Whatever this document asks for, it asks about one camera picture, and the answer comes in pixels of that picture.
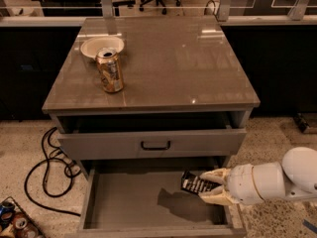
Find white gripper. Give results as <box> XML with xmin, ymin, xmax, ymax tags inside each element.
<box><xmin>199</xmin><ymin>162</ymin><xmax>285</xmax><ymax>205</ymax></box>

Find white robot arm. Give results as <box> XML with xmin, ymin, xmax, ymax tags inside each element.
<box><xmin>198</xmin><ymin>147</ymin><xmax>317</xmax><ymax>205</ymax></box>

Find grey open middle drawer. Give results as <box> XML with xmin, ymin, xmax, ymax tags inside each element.
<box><xmin>65</xmin><ymin>157</ymin><xmax>246</xmax><ymax>238</ymax></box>

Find grey drawer cabinet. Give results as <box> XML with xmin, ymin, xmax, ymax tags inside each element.
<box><xmin>43</xmin><ymin>17</ymin><xmax>260</xmax><ymax>173</ymax></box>

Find grey top drawer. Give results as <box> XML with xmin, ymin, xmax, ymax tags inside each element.
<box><xmin>58</xmin><ymin>112</ymin><xmax>246</xmax><ymax>160</ymax></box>

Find blue floor tape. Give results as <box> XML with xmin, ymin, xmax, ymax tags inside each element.
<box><xmin>303</xmin><ymin>219</ymin><xmax>317</xmax><ymax>234</ymax></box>

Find gold soda can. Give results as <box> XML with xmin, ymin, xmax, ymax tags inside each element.
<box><xmin>96</xmin><ymin>48</ymin><xmax>124</xmax><ymax>93</ymax></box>

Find white paper bowl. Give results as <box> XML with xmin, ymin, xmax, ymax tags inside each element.
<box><xmin>80</xmin><ymin>36</ymin><xmax>125</xmax><ymax>59</ymax></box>

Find black drawer handle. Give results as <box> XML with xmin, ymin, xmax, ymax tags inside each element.
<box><xmin>141</xmin><ymin>141</ymin><xmax>171</xmax><ymax>151</ymax></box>

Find black coiled cable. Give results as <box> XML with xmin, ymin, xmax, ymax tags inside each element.
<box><xmin>203</xmin><ymin>0</ymin><xmax>219</xmax><ymax>17</ymax></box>

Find wire basket of cans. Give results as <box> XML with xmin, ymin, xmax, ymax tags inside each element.
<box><xmin>0</xmin><ymin>196</ymin><xmax>47</xmax><ymax>238</ymax></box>

